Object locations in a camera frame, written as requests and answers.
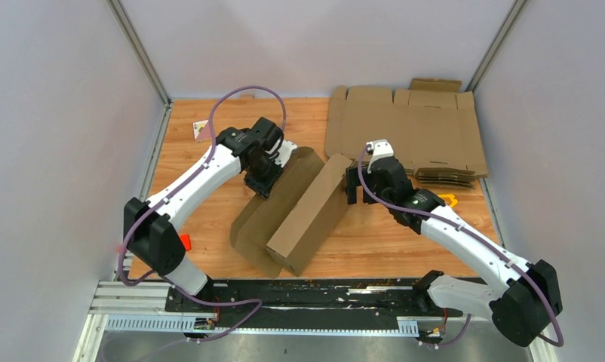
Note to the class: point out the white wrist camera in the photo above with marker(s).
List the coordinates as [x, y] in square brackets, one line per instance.
[284, 153]
[378, 149]

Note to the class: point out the pink white card box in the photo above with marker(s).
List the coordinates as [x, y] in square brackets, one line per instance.
[201, 131]

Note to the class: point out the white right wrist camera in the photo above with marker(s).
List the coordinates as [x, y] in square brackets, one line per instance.
[378, 149]

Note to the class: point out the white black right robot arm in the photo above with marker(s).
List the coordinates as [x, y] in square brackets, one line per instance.
[521, 298]

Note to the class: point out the orange small clip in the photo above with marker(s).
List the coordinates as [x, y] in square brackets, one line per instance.
[186, 241]

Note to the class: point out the stack of flat cardboard boxes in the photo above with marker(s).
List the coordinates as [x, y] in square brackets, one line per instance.
[432, 126]

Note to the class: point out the yellow plastic tool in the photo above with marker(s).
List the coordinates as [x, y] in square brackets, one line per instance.
[450, 199]

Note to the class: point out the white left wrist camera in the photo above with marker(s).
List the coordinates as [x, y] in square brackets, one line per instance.
[284, 153]

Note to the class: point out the aluminium frame rails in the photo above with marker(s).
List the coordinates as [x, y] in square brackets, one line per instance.
[374, 138]

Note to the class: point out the brown cardboard box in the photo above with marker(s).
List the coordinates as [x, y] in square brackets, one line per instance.
[286, 230]

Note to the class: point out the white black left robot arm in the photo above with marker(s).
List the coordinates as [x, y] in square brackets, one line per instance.
[151, 227]

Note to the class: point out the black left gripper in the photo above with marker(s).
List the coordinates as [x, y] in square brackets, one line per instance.
[264, 189]

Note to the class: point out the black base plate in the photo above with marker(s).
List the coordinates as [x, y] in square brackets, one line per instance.
[307, 305]

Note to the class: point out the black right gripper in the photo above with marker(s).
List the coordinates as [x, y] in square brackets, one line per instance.
[352, 183]

